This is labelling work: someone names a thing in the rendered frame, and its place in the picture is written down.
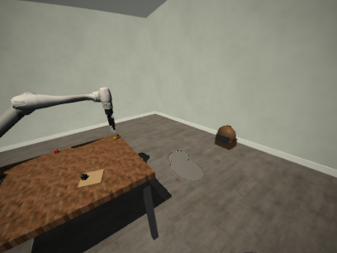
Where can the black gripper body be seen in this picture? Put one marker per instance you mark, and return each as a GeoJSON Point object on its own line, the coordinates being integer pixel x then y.
{"type": "Point", "coordinates": [109, 112]}

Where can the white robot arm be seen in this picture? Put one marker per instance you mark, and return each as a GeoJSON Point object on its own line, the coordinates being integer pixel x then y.
{"type": "Point", "coordinates": [29, 102]}

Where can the tan square mat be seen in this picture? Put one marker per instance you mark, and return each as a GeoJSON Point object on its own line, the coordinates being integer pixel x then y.
{"type": "Point", "coordinates": [94, 177]}

